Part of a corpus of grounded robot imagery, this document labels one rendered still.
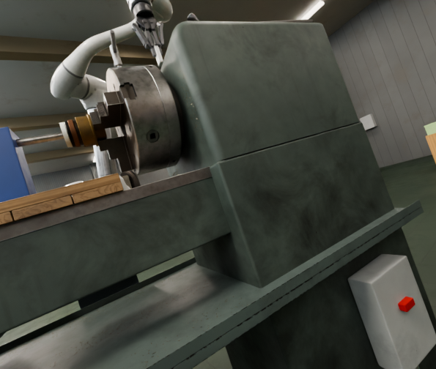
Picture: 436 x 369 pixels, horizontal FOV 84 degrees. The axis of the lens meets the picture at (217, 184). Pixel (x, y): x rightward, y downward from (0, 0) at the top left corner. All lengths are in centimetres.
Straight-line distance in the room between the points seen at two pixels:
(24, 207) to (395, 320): 91
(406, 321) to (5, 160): 110
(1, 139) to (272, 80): 72
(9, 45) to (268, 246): 485
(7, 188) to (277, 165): 66
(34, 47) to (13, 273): 466
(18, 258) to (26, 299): 8
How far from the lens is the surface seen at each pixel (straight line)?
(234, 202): 60
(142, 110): 66
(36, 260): 60
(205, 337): 51
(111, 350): 69
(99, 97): 151
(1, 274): 61
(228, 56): 75
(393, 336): 87
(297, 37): 96
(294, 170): 72
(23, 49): 508
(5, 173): 76
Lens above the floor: 79
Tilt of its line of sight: 2 degrees up
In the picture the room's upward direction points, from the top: 19 degrees counter-clockwise
